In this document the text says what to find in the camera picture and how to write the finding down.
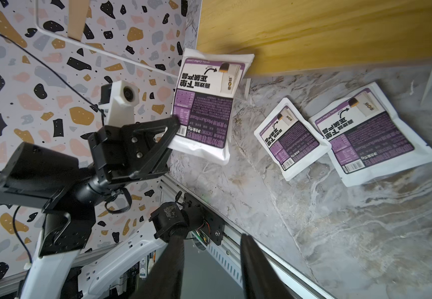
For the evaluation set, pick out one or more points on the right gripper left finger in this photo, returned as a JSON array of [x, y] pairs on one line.
[[165, 279]]

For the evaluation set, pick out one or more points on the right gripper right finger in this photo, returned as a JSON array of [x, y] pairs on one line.
[[259, 278]]

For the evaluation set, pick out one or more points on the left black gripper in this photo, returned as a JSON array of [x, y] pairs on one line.
[[135, 152]]

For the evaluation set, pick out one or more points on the purple coffee bag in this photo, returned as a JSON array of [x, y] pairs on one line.
[[203, 103], [368, 138], [290, 140]]

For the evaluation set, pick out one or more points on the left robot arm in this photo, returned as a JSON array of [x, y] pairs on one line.
[[38, 177]]

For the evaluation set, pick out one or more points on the two-tier wooden shelf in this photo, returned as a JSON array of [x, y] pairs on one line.
[[290, 37]]

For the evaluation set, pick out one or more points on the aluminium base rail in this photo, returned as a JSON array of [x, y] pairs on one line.
[[224, 246]]

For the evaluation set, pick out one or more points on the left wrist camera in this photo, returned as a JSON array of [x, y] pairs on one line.
[[118, 101]]

